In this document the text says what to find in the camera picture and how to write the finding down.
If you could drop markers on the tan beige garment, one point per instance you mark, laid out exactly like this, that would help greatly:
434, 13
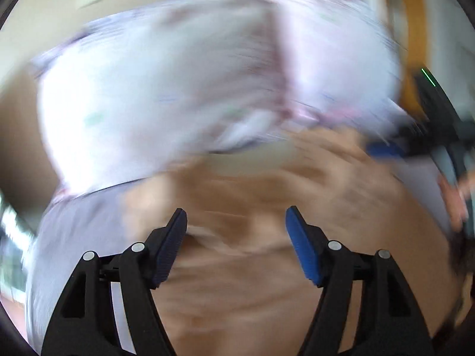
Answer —
236, 287

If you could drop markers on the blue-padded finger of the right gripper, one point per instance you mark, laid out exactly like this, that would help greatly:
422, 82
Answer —
383, 150

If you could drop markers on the white floral pillow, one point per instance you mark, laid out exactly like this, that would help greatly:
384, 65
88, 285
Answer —
134, 92

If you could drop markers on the wooden headboard trim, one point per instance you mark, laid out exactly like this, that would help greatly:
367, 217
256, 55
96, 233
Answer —
408, 24

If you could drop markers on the lavender grey bed sheet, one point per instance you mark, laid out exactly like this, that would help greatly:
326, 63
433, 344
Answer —
70, 226

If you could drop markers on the person's right hand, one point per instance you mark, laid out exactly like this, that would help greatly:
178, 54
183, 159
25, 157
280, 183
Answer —
455, 197

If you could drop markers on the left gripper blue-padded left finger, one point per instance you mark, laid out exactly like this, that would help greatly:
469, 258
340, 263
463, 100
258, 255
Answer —
83, 321

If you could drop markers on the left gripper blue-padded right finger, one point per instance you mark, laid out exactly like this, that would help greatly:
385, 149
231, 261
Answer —
366, 306

